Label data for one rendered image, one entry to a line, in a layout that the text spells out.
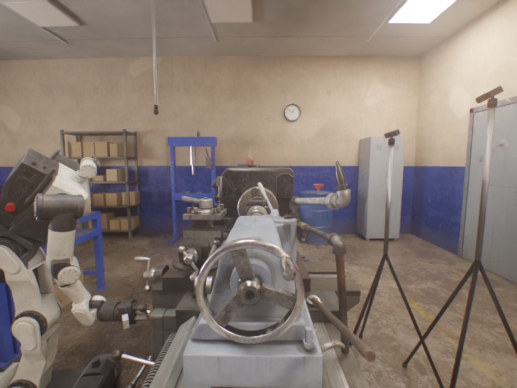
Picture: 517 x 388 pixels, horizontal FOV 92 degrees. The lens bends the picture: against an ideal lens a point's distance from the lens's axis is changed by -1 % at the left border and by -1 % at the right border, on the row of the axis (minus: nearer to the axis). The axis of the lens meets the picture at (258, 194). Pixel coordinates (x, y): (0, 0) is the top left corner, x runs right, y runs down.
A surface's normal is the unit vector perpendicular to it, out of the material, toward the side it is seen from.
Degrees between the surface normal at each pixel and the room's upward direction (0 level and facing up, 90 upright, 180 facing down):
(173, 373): 45
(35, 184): 109
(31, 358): 115
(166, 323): 90
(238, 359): 90
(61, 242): 101
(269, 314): 90
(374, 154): 90
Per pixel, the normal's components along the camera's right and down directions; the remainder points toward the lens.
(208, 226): -0.05, 0.11
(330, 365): 0.00, -0.99
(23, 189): 0.52, 0.41
